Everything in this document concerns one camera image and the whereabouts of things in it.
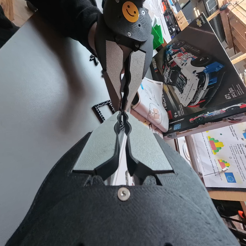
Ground green plastic bin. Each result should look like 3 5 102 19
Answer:
151 24 164 51

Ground small black lego parts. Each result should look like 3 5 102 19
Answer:
89 54 100 66

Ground white rounded device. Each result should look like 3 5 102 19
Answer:
176 135 191 166

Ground black zippered bag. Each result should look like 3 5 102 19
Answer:
0 6 19 48

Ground black rectangular lego frame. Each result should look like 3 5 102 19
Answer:
92 100 126 131

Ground lego instruction booklet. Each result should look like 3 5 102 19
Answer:
108 77 170 186

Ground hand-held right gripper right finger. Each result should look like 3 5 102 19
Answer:
125 112 176 178

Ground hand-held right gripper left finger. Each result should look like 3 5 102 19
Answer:
73 111 122 181

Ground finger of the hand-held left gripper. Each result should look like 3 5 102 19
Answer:
121 50 146 112
103 40 127 111

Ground person's left forearm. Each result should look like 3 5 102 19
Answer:
27 0 104 57

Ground thin wire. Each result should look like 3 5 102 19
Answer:
203 167 229 176

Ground lego race car box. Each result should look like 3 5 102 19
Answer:
150 12 246 140

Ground printed task sheet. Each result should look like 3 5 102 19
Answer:
191 122 246 189

